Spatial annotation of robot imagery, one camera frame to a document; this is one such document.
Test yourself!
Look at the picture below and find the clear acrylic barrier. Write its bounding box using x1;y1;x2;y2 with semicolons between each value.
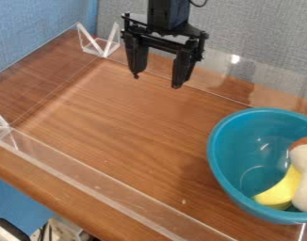
0;128;236;241
109;27;307;107

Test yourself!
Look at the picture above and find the white brown toy mushroom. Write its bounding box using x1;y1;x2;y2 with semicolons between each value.
289;137;307;212

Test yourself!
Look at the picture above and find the clear acrylic corner bracket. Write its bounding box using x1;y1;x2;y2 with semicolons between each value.
76;23;120;58

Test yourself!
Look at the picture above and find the yellow toy banana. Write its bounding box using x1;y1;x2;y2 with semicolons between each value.
252;166;300;211

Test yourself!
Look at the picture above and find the clear acrylic back barrier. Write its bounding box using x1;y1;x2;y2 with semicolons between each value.
109;27;307;107

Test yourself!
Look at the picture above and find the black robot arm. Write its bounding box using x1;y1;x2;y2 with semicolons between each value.
120;0;208;88

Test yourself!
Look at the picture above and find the clear acrylic front barrier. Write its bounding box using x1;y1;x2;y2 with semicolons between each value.
0;128;236;241

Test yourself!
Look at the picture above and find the blue plastic bowl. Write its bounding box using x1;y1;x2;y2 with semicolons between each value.
207;107;307;225

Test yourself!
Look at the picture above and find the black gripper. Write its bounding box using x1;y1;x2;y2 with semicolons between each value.
120;13;208;88

